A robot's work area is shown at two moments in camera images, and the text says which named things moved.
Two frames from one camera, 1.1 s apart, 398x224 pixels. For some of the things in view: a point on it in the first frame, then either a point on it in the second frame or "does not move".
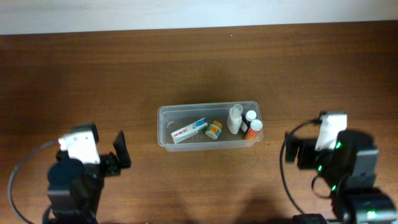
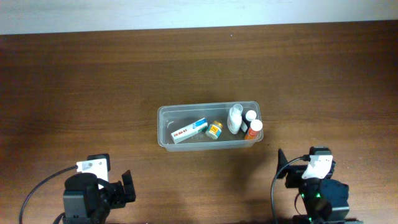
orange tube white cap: x=256 y=125 does not move
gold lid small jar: x=214 y=130 does not move
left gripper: x=113 y=167 → x=119 y=198
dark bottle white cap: x=246 y=121 does not move
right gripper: x=306 y=147 → x=295 y=173
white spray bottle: x=234 y=119 does not move
